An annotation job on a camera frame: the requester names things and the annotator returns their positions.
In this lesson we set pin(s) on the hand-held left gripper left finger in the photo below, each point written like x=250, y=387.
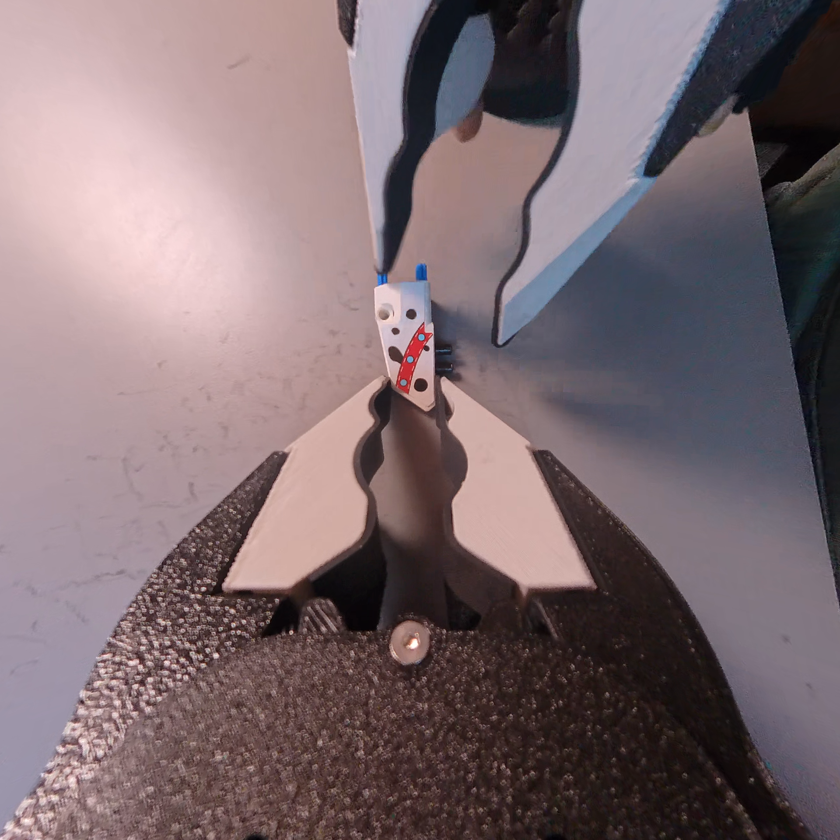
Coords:
x=308, y=512

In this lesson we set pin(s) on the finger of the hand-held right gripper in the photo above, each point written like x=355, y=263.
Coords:
x=384, y=98
x=610, y=131

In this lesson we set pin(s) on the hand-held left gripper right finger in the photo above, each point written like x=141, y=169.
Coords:
x=518, y=518

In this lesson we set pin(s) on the white spotted toy panel assembly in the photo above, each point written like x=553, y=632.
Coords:
x=403, y=328

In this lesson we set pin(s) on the person's right hand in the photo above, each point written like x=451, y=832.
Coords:
x=470, y=124

